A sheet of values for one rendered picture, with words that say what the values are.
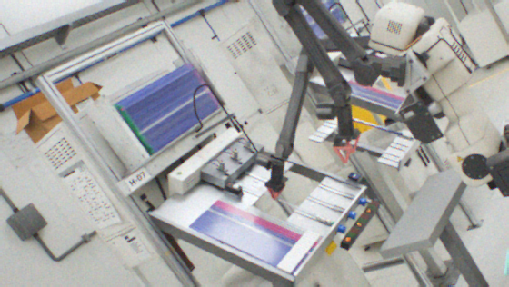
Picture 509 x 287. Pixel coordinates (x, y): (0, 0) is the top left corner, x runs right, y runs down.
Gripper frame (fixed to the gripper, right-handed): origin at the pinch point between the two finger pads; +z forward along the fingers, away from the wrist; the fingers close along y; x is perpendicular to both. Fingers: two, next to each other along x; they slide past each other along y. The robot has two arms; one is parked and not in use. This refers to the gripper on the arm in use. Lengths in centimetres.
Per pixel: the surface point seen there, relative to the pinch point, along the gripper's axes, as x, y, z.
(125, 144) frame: -58, 30, -19
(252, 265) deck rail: 14.0, 38.6, 2.4
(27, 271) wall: -142, 38, 104
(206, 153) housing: -40.0, -2.8, -4.9
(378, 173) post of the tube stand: 27, -57, 8
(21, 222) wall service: -155, 27, 80
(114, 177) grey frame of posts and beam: -53, 42, -12
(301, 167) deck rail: -2.9, -29.0, 1.8
